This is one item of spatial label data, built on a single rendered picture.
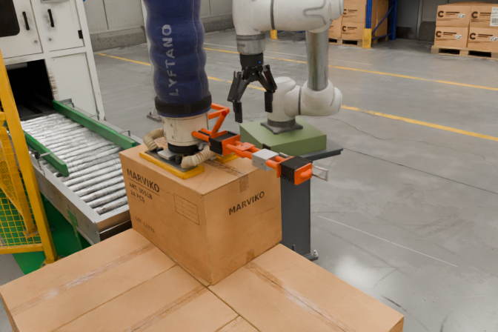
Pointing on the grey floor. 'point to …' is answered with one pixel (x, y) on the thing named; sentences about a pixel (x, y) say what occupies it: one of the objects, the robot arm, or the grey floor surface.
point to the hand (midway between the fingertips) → (253, 113)
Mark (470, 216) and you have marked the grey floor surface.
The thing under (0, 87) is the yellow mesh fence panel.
